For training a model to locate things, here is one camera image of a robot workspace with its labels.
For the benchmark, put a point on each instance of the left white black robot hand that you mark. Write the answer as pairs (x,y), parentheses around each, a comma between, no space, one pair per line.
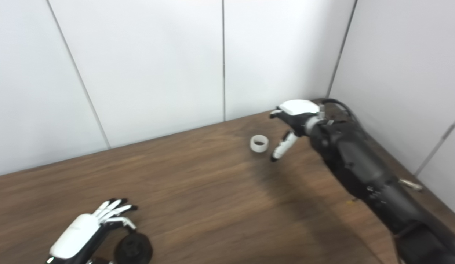
(75,234)

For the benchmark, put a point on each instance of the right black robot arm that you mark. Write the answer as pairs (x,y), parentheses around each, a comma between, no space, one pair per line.
(359,161)

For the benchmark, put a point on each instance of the round black part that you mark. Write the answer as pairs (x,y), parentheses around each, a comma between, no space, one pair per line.
(134,249)

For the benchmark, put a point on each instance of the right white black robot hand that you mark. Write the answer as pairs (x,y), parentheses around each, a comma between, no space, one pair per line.
(299,107)

